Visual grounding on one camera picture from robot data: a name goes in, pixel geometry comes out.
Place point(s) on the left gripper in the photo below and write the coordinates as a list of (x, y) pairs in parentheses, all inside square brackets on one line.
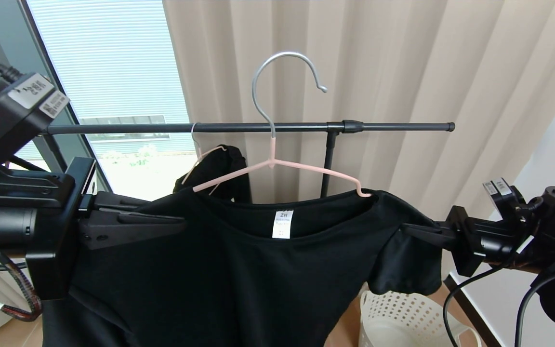
[(56, 231)]

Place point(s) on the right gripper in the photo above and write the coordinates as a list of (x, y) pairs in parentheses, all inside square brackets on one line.
[(494, 241)]

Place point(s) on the pink clothes hanger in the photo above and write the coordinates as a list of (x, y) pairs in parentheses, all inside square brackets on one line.
[(271, 144), (200, 155)]

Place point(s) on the black shorts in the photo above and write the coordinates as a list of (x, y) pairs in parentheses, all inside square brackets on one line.
[(224, 166)]

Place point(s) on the black T-shirt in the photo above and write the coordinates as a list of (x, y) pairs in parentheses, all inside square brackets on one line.
[(234, 289)]

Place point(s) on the white laundry basket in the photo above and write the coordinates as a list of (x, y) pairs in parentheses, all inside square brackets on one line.
[(403, 332)]

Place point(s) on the black clothes rack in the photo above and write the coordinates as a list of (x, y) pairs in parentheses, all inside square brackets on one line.
[(306, 126)]

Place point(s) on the beige curtain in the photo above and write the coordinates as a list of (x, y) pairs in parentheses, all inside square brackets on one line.
[(378, 58)]

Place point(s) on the window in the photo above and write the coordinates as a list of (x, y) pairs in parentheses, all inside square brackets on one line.
[(3, 29)]

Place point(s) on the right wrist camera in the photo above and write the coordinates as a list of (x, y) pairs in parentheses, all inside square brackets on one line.
[(504, 193)]

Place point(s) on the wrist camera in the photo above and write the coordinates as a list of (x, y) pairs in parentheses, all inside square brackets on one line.
[(7, 120), (504, 193)]

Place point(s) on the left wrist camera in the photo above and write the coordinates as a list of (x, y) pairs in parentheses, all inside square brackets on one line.
[(7, 120)]

